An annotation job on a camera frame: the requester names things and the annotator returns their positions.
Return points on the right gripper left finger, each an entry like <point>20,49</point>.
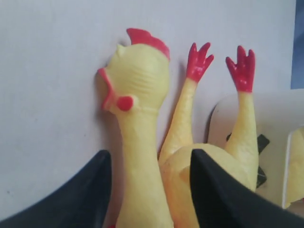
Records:
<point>80,203</point>

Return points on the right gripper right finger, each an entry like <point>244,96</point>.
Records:
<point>220,201</point>

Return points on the headless rubber chicken body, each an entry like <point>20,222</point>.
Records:
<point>295,180</point>

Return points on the whole rubber chicken front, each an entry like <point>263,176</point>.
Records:
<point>133,86</point>

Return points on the whole rubber chicken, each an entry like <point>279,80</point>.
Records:
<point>238,155</point>
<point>133,86</point>

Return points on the whole rubber chicken rear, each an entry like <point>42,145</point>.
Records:
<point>238,155</point>

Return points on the cream bin marked X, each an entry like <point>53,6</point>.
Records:
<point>278,114</point>

